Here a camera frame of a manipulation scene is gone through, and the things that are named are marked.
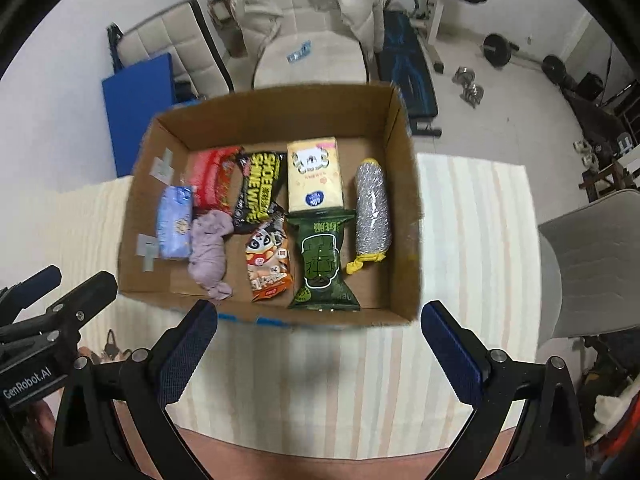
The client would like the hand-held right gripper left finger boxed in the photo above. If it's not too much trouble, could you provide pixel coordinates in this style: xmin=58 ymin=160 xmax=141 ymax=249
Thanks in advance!
xmin=52 ymin=300 xmax=219 ymax=480

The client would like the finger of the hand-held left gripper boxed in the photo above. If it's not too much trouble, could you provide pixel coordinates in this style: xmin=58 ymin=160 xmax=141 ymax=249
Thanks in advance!
xmin=0 ymin=265 xmax=63 ymax=317
xmin=44 ymin=270 xmax=120 ymax=335

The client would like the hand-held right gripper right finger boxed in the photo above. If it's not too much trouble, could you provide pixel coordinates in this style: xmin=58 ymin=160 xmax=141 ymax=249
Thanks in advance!
xmin=420 ymin=301 xmax=587 ymax=480

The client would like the cardboard box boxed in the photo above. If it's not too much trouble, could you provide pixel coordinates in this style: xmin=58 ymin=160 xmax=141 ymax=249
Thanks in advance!
xmin=117 ymin=81 xmax=423 ymax=328

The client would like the grey sock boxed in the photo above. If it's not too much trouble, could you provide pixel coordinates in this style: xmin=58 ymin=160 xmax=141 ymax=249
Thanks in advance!
xmin=188 ymin=210 xmax=236 ymax=303

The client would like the blue tissue packet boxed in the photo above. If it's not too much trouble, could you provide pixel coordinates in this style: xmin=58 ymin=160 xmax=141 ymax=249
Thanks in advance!
xmin=156 ymin=185 xmax=195 ymax=260

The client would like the orange snack packet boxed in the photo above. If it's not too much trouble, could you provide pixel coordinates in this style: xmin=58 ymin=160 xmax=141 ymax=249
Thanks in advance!
xmin=244 ymin=211 xmax=293 ymax=303

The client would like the green snack packet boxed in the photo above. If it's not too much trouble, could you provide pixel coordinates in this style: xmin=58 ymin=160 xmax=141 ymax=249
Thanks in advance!
xmin=286 ymin=209 xmax=362 ymax=312

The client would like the silver scrubber with yellow ends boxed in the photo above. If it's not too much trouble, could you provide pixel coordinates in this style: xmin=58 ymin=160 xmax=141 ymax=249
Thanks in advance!
xmin=346 ymin=158 xmax=392 ymax=275

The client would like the red snack packet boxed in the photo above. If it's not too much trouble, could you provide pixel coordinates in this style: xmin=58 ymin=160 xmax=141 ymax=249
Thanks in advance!
xmin=189 ymin=146 xmax=246 ymax=213

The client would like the black wipes packet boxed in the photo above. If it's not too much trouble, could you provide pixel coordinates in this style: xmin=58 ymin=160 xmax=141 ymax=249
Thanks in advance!
xmin=231 ymin=151 xmax=288 ymax=235

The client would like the yellow tissue pack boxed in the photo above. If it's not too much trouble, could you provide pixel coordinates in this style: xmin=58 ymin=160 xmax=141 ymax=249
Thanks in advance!
xmin=286 ymin=136 xmax=346 ymax=213

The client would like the striped pink cat tablecloth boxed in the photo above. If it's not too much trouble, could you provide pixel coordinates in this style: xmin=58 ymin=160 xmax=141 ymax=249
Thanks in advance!
xmin=20 ymin=152 xmax=543 ymax=480

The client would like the grey shell chair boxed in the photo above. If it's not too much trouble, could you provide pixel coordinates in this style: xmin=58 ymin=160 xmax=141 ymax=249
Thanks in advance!
xmin=537 ymin=187 xmax=640 ymax=356

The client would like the blue folded mat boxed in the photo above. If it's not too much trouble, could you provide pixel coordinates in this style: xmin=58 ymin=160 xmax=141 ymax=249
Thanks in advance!
xmin=101 ymin=54 xmax=176 ymax=178

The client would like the brown wooden chair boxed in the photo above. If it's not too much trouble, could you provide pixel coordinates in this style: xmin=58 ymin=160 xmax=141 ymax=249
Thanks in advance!
xmin=580 ymin=157 xmax=640 ymax=203

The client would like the white tufted chair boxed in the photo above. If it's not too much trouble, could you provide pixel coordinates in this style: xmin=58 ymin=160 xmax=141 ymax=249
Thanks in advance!
xmin=107 ymin=0 xmax=233 ymax=98

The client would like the dark equipment pile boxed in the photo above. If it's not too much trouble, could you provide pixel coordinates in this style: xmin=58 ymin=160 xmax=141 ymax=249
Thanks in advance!
xmin=560 ymin=72 xmax=640 ymax=161

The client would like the black weight bench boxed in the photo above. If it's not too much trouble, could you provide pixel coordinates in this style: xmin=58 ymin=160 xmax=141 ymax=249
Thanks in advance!
xmin=377 ymin=10 xmax=443 ymax=138

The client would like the floor barbell with black plates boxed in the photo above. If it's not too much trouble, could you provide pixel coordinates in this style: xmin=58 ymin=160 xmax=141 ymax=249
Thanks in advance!
xmin=482 ymin=32 xmax=568 ymax=86

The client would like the white padded chair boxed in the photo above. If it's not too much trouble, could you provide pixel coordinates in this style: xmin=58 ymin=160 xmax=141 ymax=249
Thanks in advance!
xmin=252 ymin=30 xmax=371 ymax=93

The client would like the small blue wrapper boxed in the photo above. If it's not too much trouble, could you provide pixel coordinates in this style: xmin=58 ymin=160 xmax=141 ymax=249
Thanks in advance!
xmin=286 ymin=40 xmax=313 ymax=65

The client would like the white squat rack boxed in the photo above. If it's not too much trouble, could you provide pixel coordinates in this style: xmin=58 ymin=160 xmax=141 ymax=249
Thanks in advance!
xmin=422 ymin=0 xmax=452 ymax=74

